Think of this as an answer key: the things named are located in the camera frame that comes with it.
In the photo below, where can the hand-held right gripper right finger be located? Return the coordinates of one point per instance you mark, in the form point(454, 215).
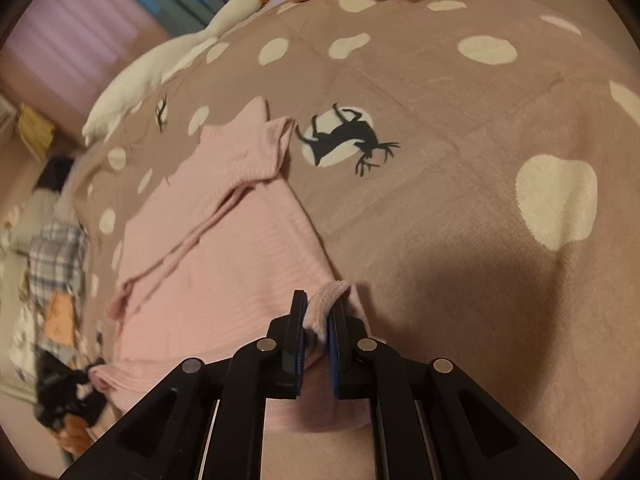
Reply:
point(331, 360)

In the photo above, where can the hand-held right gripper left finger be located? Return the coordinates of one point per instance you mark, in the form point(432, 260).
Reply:
point(298, 370)

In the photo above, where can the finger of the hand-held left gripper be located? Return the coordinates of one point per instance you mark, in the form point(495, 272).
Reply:
point(90, 374)

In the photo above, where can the pink long-sleeve shirt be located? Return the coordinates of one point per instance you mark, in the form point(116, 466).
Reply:
point(225, 270)

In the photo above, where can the orange printed folded cloth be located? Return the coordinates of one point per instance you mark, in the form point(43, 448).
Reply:
point(60, 315)

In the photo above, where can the plaid pillow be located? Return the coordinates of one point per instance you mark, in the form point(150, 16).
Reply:
point(55, 255)

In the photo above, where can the beige pillow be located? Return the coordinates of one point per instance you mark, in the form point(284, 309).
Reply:
point(35, 215)

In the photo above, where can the brown polka dot blanket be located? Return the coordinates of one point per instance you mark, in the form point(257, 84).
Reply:
point(450, 210)

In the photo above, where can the dark cloth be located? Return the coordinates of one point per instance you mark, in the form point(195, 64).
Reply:
point(55, 175)

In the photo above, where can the white goose plush toy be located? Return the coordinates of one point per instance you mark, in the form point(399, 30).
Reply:
point(150, 70)

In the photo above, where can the pink curtain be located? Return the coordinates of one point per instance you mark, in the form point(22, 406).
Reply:
point(75, 45)

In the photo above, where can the straw wall decoration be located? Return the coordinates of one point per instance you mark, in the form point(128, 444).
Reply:
point(35, 130)

